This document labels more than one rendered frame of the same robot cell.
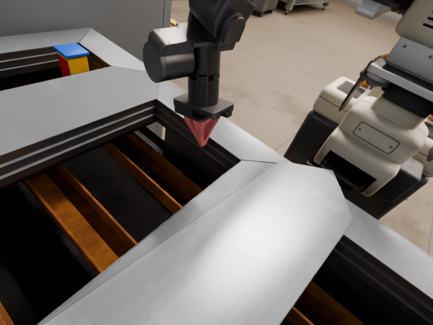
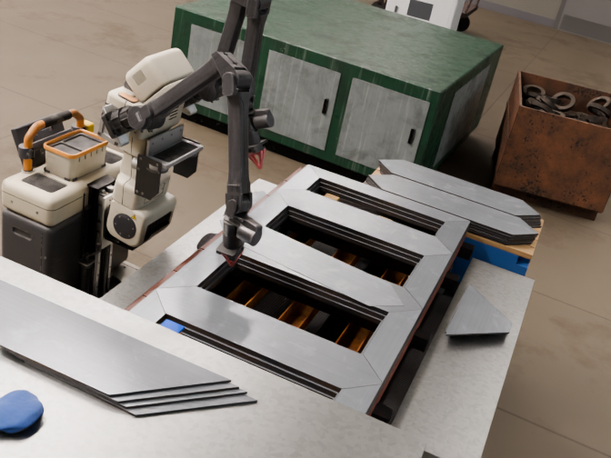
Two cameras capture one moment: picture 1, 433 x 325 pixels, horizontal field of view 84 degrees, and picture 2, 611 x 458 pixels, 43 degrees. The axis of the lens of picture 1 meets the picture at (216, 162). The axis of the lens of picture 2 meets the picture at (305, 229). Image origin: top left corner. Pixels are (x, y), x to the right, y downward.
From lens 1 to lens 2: 2.51 m
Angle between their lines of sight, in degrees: 77
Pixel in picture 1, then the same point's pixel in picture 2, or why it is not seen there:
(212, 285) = (308, 261)
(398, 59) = (153, 150)
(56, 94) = (227, 325)
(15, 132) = (271, 326)
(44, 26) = not seen: hidden behind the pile
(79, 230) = not seen: hidden behind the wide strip
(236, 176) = (249, 253)
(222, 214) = (276, 258)
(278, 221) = (270, 243)
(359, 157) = (162, 210)
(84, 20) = not seen: hidden behind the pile
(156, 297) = (319, 273)
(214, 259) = (299, 261)
